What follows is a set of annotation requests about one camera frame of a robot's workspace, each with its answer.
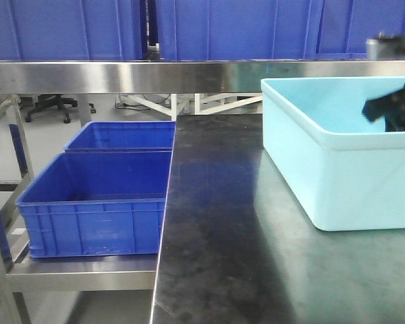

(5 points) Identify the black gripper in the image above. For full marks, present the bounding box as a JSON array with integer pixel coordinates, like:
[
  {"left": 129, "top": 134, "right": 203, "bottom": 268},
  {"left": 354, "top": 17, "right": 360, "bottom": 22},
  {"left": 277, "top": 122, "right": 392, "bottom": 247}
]
[{"left": 362, "top": 83, "right": 405, "bottom": 132}]

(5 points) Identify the far blue crate lower shelf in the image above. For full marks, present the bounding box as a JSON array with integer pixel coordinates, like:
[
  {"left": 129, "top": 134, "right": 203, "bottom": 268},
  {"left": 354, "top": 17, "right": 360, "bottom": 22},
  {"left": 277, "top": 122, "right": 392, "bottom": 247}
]
[{"left": 64, "top": 121, "right": 176, "bottom": 153}]

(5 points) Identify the blue crate shelf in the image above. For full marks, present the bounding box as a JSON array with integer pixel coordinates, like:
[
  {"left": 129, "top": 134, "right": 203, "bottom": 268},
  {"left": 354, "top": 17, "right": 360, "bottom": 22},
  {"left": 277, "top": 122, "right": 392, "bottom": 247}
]
[
  {"left": 16, "top": 151, "right": 171, "bottom": 258},
  {"left": 64, "top": 121, "right": 176, "bottom": 153}
]

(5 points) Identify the stainless steel lower shelf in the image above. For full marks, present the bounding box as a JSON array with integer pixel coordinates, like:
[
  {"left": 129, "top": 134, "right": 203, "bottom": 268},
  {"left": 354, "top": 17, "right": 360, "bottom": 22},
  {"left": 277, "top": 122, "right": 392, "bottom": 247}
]
[{"left": 0, "top": 94, "right": 159, "bottom": 324}]

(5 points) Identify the near blue crate lower shelf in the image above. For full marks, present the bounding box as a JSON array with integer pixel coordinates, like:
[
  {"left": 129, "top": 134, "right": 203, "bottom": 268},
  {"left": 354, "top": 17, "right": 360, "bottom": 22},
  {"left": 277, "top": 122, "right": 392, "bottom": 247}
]
[{"left": 16, "top": 151, "right": 171, "bottom": 258}]

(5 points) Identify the silver robot wrist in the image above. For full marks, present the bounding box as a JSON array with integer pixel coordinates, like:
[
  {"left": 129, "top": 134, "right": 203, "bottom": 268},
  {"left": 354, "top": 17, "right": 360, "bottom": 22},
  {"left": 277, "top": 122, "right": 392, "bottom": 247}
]
[{"left": 366, "top": 32, "right": 405, "bottom": 60}]

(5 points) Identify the light blue plastic tub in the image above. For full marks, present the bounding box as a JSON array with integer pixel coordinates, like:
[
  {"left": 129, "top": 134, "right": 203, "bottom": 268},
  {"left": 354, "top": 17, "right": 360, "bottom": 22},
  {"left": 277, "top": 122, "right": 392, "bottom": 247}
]
[{"left": 261, "top": 76, "right": 405, "bottom": 231}]

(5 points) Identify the upper right blue crate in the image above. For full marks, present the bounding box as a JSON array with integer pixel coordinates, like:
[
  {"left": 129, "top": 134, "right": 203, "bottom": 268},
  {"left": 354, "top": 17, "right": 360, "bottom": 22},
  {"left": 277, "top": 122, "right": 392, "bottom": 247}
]
[{"left": 317, "top": 1, "right": 405, "bottom": 59}]

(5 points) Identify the blue crate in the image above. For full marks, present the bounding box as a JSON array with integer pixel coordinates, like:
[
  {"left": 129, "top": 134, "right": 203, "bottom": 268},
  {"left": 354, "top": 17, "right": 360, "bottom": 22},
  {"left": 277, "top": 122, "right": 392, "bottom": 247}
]
[
  {"left": 317, "top": 1, "right": 405, "bottom": 59},
  {"left": 156, "top": 1, "right": 323, "bottom": 61},
  {"left": 0, "top": 1, "right": 147, "bottom": 61}
]

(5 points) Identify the upper middle blue crate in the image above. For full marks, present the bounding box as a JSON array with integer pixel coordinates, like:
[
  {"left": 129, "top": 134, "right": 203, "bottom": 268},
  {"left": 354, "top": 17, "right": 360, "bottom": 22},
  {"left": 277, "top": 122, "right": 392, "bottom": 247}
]
[{"left": 156, "top": 1, "right": 323, "bottom": 61}]

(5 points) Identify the black office chair base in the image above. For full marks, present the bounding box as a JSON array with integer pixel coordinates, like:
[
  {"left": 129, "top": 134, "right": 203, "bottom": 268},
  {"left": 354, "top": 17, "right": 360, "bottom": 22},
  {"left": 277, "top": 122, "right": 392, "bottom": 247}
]
[{"left": 19, "top": 94, "right": 78, "bottom": 124}]

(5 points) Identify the upper left blue crate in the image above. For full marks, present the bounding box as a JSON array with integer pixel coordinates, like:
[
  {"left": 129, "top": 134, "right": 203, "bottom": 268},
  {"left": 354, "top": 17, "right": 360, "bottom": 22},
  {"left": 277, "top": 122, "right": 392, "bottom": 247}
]
[{"left": 0, "top": 1, "right": 147, "bottom": 61}]

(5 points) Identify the white table frame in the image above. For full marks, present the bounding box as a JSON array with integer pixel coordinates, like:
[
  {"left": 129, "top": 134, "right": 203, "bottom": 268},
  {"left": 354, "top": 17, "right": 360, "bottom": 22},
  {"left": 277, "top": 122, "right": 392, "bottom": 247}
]
[{"left": 115, "top": 92, "right": 263, "bottom": 121}]

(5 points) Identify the stainless steel shelf rail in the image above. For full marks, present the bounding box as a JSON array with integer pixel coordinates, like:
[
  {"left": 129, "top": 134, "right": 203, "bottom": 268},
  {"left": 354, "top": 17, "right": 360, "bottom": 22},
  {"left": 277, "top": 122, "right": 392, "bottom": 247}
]
[{"left": 0, "top": 60, "right": 405, "bottom": 95}]

